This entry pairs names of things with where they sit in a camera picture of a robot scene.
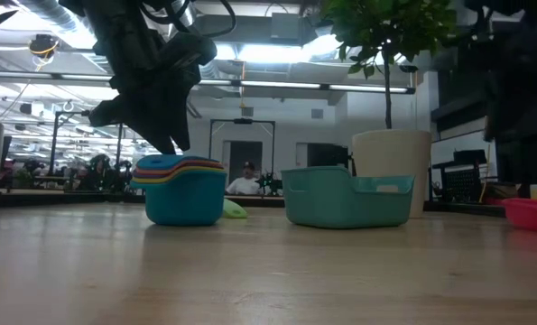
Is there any green measuring cup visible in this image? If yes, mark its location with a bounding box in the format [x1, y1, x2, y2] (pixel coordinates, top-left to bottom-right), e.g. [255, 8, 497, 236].
[222, 198, 249, 220]

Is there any person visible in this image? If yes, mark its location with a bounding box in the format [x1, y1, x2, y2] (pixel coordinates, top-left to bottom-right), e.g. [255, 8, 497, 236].
[225, 161, 263, 197]

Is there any hanging yellow cable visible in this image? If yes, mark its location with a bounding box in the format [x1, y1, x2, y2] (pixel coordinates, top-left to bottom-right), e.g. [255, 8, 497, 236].
[477, 172, 489, 205]

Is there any small blue measuring cup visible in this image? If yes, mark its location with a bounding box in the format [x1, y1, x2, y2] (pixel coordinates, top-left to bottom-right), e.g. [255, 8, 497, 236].
[134, 153, 222, 171]

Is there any large light blue measuring cup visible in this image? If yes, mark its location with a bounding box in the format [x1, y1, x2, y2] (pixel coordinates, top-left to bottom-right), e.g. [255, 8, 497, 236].
[129, 168, 228, 228]

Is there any grey ceiling air unit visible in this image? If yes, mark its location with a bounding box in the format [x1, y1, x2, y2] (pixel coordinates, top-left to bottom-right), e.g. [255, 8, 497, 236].
[190, 11, 338, 47]

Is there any long ceiling light bar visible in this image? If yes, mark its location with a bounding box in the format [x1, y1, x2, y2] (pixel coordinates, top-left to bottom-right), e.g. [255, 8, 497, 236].
[0, 69, 417, 96]

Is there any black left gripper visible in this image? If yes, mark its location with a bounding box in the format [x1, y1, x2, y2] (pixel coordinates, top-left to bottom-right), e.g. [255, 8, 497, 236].
[88, 31, 218, 156]

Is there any black wire cart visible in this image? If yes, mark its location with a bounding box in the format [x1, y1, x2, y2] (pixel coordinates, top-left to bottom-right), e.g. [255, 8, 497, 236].
[429, 148, 499, 205]

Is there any black gantry stand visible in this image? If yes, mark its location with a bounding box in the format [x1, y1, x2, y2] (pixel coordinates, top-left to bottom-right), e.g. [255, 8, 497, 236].
[208, 117, 277, 175]

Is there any red measuring cup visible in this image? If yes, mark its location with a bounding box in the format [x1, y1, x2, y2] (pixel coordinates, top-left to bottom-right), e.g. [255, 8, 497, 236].
[501, 197, 537, 235]

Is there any leafy green plant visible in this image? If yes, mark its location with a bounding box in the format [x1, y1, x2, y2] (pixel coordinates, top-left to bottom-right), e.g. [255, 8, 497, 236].
[319, 0, 459, 131]

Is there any orange measuring cup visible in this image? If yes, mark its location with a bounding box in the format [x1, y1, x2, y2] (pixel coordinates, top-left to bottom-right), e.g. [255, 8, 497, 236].
[133, 161, 226, 175]

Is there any large white plant pot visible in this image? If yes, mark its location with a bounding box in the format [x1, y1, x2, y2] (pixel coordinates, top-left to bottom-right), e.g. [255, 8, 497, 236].
[351, 128, 433, 219]

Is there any teal plastic basket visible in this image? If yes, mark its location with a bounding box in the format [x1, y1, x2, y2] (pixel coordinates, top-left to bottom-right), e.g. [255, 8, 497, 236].
[281, 165, 416, 230]

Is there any yellow measuring cup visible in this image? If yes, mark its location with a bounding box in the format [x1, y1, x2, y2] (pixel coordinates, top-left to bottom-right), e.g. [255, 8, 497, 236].
[131, 166, 228, 185]

